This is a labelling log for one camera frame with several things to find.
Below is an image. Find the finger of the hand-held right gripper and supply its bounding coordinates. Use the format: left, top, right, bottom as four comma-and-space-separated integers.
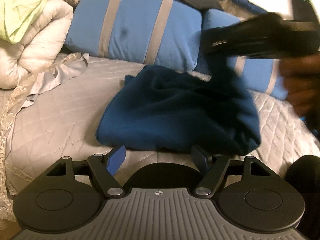
201, 24, 240, 55

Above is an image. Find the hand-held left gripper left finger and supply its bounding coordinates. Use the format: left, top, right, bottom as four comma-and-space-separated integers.
45, 145, 126, 197

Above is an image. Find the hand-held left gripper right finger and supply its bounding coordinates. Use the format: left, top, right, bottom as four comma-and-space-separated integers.
191, 145, 272, 197

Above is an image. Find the dark blue sweatshirt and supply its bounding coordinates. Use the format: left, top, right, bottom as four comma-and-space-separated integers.
95, 52, 262, 155

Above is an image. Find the person's right hand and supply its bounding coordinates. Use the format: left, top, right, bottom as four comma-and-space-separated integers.
278, 54, 320, 114

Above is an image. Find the blue grey-striped pillow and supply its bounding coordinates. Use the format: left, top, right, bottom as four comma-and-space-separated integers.
194, 8, 289, 101
64, 0, 203, 72

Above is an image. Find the blue cloth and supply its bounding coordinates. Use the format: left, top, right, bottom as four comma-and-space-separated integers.
221, 0, 269, 15

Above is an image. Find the person's dark trouser leg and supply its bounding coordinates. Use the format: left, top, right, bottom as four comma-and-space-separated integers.
285, 154, 320, 198

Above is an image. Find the lace-edged grey sheet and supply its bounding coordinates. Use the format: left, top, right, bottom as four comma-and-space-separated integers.
0, 52, 91, 205

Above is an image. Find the white quilted comforter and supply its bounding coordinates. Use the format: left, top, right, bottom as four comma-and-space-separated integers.
0, 0, 74, 90

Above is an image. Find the light green cloth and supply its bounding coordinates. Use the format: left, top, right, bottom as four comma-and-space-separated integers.
0, 0, 58, 44

